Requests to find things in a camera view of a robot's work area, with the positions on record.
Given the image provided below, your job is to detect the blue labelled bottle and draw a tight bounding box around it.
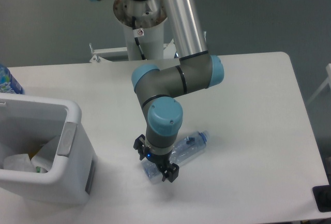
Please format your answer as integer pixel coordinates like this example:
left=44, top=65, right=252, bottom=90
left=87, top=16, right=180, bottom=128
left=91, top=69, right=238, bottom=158
left=1, top=64, right=25, bottom=94

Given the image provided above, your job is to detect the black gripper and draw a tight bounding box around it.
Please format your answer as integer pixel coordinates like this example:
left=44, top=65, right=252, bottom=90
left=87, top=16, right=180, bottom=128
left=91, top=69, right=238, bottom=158
left=133, top=134, right=179, bottom=183

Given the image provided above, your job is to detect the white crumpled paper in bin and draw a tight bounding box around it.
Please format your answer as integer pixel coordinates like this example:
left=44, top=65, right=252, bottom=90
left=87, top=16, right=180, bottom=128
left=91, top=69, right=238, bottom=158
left=3, top=154, right=36, bottom=172

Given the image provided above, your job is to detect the black device at table edge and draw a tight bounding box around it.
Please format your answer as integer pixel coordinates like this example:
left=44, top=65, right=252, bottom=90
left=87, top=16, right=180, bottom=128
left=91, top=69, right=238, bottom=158
left=312, top=185, right=330, bottom=213

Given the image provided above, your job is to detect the clear plastic wrapper trash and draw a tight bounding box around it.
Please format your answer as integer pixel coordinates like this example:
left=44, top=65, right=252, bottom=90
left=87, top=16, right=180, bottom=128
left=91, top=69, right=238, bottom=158
left=31, top=136, right=60, bottom=173

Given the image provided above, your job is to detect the white trash can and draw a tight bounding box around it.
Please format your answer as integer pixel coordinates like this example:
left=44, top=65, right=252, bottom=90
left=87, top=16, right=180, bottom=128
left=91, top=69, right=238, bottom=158
left=1, top=93, right=97, bottom=204

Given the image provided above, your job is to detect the white frame at right edge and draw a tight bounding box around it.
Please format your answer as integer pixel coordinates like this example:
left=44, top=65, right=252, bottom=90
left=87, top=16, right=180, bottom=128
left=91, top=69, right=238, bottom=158
left=306, top=64, right=330, bottom=106

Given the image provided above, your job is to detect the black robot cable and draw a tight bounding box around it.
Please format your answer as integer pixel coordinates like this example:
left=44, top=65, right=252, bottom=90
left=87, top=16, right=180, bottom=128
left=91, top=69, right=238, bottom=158
left=131, top=15, right=147, bottom=61

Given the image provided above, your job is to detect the crushed clear plastic bottle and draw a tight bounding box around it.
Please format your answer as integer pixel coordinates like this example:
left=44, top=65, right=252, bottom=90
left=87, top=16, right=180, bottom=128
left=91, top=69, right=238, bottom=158
left=142, top=131, right=210, bottom=183

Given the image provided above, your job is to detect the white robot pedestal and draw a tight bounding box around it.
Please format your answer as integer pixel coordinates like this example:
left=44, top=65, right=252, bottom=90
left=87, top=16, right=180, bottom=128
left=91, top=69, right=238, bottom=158
left=89, top=0, right=178, bottom=63

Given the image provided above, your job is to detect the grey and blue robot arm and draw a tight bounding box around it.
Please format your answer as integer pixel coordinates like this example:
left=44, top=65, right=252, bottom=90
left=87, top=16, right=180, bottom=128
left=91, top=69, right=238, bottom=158
left=91, top=0, right=224, bottom=182

